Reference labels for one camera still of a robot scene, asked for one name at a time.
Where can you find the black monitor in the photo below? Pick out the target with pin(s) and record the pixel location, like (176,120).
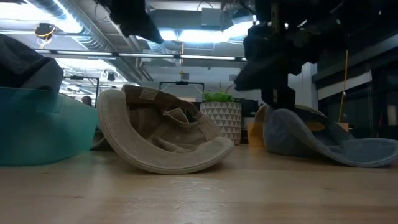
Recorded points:
(250,109)

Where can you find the long ceiling light bar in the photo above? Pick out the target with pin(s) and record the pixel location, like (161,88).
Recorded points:
(146,55)

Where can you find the black background rig frame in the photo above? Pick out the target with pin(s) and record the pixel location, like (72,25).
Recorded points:
(76,77)
(182,82)

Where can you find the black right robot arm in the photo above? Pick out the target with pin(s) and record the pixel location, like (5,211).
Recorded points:
(342,25)

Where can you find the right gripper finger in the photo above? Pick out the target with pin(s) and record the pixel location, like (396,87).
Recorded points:
(255,77)
(278,98)

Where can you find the green plastic bin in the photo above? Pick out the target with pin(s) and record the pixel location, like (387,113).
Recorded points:
(46,130)

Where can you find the orange plastic bin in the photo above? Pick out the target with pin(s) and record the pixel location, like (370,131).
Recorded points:
(255,137)

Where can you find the grey ceiling box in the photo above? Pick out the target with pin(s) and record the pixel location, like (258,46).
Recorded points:
(211,17)

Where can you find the grey baseball cap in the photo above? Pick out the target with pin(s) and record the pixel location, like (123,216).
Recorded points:
(295,137)
(25,68)

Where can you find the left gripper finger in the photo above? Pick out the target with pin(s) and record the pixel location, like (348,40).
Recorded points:
(149,32)

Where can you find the person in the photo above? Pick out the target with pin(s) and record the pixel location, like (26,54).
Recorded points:
(87,100)

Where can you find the succulent in white patterned pot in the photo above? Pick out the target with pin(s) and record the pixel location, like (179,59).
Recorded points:
(220,121)

